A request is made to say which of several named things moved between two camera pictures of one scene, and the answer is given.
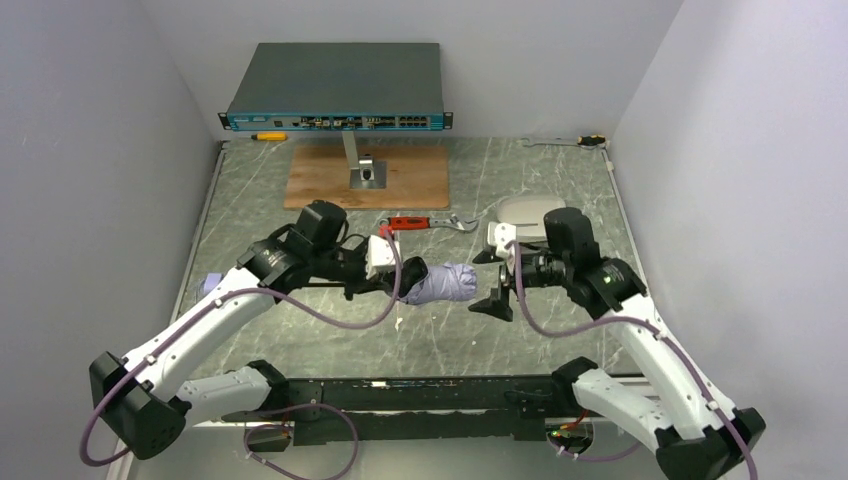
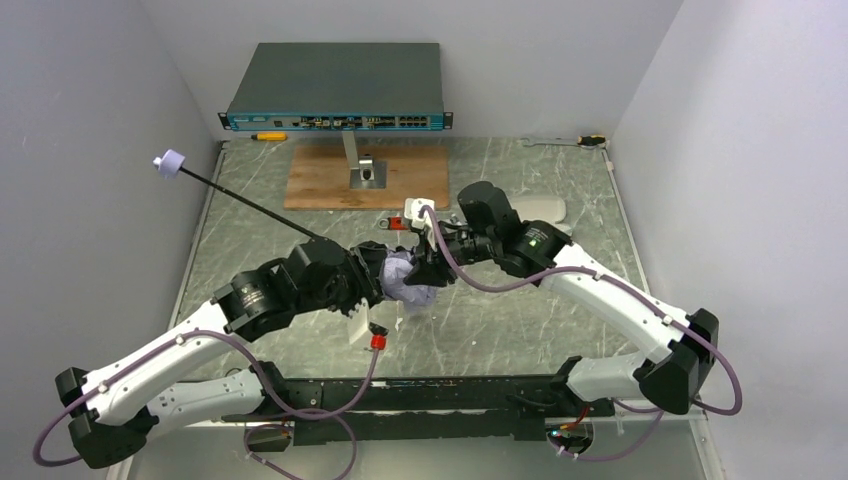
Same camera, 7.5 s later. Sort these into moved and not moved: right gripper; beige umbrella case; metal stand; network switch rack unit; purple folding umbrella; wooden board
Moved: right gripper; purple folding umbrella
Not moved: wooden board; beige umbrella case; metal stand; network switch rack unit
